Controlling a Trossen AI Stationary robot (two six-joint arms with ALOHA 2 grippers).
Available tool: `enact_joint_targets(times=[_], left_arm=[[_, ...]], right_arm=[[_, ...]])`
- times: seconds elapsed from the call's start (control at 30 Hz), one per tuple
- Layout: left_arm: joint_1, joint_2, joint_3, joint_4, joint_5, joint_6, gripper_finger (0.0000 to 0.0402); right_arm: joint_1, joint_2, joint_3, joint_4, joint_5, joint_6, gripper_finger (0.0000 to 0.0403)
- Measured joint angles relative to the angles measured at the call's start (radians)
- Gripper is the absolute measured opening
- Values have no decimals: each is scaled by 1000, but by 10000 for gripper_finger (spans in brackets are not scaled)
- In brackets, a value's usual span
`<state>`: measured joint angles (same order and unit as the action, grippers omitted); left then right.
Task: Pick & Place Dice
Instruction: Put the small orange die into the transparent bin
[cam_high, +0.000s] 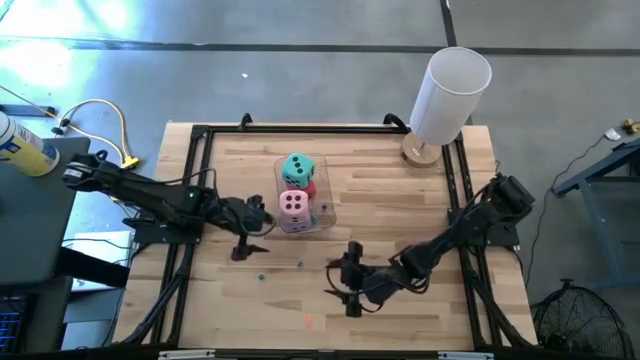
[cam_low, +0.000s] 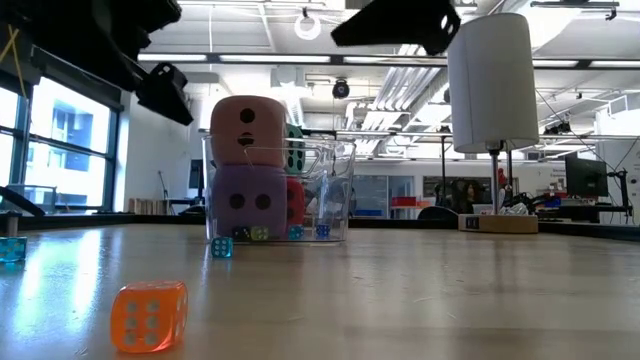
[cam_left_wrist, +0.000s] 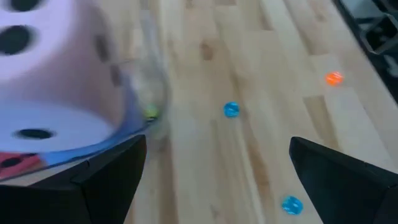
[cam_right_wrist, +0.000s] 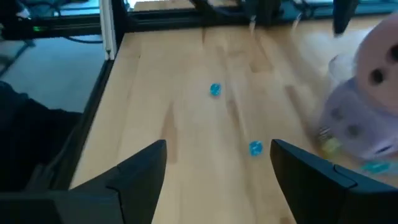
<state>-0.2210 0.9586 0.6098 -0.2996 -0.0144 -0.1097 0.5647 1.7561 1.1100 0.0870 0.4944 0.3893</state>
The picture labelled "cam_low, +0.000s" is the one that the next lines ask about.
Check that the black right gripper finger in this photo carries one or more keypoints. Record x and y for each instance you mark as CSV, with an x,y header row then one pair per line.
x,y
400,25

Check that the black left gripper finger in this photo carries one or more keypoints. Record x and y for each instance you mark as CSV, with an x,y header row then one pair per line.
x,y
165,97

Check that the large pink foam die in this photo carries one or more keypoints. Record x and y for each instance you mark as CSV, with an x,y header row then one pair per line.
x,y
247,145

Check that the large green foam die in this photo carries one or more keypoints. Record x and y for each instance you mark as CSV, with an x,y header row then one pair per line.
x,y
295,150

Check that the large purple foam die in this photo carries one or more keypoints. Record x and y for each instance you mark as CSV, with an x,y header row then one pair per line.
x,y
250,220

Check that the small black die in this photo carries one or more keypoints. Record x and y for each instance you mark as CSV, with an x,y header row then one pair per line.
x,y
241,234

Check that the small teal translucent die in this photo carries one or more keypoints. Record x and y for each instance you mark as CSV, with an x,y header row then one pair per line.
x,y
12,248
296,232
221,247

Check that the small green translucent die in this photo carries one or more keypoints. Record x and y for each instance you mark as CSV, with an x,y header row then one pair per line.
x,y
259,233

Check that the large red foam die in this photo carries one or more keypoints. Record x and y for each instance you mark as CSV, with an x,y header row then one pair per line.
x,y
295,202

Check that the small blue translucent die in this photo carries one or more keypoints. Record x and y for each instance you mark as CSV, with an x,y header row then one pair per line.
x,y
323,231

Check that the small orange translucent die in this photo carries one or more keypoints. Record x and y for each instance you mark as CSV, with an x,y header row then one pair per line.
x,y
149,316

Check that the black ceiling spotlight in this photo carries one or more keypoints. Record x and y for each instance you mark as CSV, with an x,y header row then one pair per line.
x,y
341,88

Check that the white shade wooden base lamp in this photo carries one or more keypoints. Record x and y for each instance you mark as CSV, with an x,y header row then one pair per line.
x,y
492,85

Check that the red box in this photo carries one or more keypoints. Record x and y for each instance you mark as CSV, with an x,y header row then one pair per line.
x,y
403,201

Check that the clear plastic bin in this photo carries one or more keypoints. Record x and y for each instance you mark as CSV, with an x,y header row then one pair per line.
x,y
335,190

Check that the person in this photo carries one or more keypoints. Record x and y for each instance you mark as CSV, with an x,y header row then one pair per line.
x,y
467,194

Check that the black desk monitor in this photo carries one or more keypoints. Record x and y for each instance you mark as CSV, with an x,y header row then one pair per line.
x,y
586,177

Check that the black aluminium table frame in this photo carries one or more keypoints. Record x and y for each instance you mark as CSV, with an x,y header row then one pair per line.
x,y
125,220

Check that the grey metal post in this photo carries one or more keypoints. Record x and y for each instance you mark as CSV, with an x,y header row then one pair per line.
x,y
13,225

